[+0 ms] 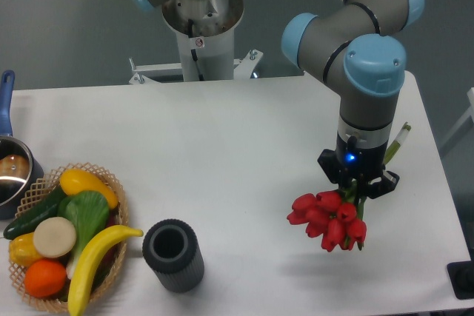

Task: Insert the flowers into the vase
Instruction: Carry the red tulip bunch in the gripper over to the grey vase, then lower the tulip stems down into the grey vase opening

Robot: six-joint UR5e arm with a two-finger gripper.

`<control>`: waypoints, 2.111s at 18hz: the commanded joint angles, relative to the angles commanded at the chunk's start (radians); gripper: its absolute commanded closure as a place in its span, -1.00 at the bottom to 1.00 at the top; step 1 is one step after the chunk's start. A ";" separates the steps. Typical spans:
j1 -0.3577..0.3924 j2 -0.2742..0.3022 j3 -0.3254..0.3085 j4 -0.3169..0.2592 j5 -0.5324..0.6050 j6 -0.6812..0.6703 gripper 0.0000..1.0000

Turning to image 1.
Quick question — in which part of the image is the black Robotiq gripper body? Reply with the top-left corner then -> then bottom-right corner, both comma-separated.
334,135 -> 388,185

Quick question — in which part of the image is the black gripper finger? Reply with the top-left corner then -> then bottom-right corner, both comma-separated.
361,170 -> 400,199
317,149 -> 343,184

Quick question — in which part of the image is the red tulip bouquet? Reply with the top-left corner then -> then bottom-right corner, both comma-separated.
287,121 -> 413,253

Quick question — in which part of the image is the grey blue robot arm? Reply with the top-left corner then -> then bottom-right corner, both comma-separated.
133,0 -> 424,199

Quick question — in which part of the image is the dark grey ribbed vase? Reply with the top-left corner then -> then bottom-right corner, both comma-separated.
142,219 -> 205,293

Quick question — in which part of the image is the black device at table edge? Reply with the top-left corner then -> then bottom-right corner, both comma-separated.
447,260 -> 473,300

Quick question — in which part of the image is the green bok choy toy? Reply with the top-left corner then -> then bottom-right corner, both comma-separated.
58,190 -> 110,280

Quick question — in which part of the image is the yellow squash toy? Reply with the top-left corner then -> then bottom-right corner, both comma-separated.
59,169 -> 119,209

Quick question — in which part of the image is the yellow plastic banana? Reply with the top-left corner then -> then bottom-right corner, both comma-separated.
67,225 -> 144,315

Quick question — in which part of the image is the beige round disc toy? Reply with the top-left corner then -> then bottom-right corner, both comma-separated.
33,217 -> 76,258

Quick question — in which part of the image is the woven wicker basket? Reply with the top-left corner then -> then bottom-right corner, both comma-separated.
9,163 -> 129,314

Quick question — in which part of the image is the orange plastic fruit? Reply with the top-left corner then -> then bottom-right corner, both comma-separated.
24,259 -> 67,298

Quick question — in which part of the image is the dark green cucumber toy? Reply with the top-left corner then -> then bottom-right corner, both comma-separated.
3,186 -> 67,240

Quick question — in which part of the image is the yellow bell pepper toy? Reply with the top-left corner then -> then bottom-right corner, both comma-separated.
9,232 -> 44,267

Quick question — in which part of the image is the white frame at right edge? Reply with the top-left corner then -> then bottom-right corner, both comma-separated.
438,87 -> 473,158

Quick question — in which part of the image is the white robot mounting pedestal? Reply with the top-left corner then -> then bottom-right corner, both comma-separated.
130,0 -> 264,84

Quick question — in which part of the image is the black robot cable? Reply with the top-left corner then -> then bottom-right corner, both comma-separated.
187,19 -> 205,81

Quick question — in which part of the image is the blue handled saucepan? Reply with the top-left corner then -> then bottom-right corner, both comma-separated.
1,70 -> 44,221

